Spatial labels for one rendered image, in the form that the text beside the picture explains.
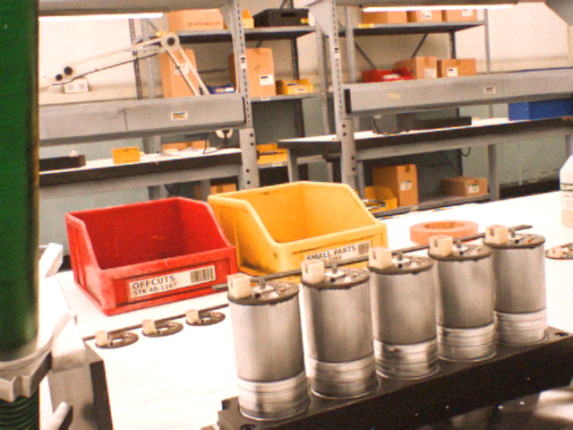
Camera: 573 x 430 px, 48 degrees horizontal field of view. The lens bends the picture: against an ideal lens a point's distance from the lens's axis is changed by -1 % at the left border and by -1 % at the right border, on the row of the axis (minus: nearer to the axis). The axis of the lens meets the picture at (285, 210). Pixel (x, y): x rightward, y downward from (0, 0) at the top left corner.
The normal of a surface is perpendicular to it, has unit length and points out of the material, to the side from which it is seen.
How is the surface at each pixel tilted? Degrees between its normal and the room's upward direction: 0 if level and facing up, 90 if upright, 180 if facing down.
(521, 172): 90
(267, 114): 90
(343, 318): 90
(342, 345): 90
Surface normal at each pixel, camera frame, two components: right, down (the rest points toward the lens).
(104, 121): 0.38, 0.10
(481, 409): -0.09, -0.99
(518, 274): -0.22, 0.16
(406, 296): 0.04, 0.14
